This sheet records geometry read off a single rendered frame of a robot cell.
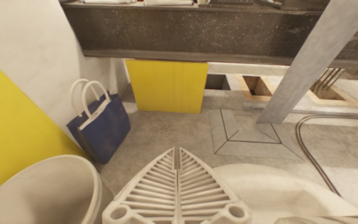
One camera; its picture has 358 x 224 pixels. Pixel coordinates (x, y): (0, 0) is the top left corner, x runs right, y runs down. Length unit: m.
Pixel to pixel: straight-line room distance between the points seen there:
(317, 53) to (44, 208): 1.29
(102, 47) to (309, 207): 1.14
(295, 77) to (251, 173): 0.64
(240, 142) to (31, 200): 0.97
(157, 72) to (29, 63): 0.54
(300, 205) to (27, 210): 0.82
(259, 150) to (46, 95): 1.11
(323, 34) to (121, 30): 0.97
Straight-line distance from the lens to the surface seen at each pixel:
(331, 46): 0.97
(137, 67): 0.90
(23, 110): 0.69
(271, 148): 1.04
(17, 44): 0.73
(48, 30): 0.82
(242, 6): 0.81
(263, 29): 0.94
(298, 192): 0.54
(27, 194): 0.69
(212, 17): 0.86
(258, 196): 0.49
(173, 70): 0.86
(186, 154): 0.17
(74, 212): 0.88
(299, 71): 0.97
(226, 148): 0.92
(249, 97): 1.37
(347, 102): 1.90
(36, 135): 0.72
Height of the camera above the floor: 0.76
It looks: 45 degrees down
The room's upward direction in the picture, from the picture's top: 1 degrees clockwise
